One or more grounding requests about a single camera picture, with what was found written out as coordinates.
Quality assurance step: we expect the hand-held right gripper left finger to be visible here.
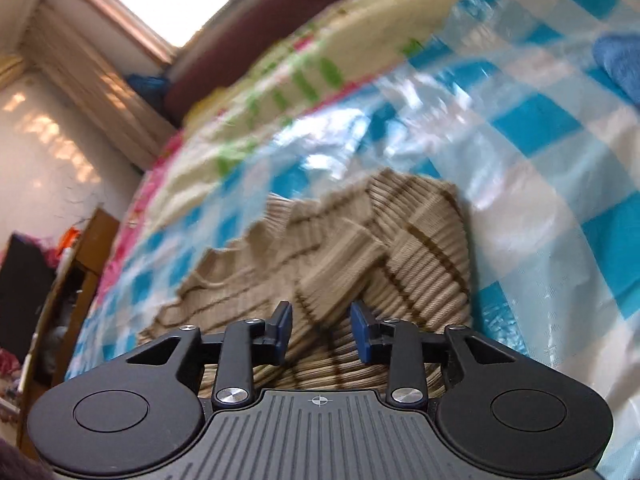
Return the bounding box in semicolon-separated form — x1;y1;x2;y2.
127;301;293;408

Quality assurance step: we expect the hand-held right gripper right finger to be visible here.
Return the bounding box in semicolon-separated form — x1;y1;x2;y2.
350;301;531;406

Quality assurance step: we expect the beige striped knit sweater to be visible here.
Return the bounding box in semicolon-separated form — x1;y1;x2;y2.
137;167;473;401

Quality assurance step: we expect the wooden cabinet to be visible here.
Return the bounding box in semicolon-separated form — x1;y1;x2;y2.
17;207;121;456

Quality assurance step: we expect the orange plastic object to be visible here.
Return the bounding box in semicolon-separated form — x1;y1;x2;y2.
57;227;81;256

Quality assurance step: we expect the black monitor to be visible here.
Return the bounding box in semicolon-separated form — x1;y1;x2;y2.
0;232;56;361

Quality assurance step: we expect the floral bedsheet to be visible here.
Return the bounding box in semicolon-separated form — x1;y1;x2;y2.
95;0;506;311

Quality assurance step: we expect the blue checked plastic sheet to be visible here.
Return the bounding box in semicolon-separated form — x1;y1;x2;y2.
65;0;640;480

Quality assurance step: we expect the blue plastic bag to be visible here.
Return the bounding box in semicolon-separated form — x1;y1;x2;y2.
125;72;168;106

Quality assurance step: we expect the dark brown cloth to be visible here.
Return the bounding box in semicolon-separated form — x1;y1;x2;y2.
0;440;51;480

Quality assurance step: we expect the maroon headboard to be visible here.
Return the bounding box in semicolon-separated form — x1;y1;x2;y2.
162;0;361;128

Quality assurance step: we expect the beige curtain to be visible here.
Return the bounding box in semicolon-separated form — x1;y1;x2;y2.
20;0;176;171

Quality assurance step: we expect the blue knit sweater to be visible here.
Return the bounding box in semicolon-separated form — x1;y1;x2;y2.
592;32;640;101

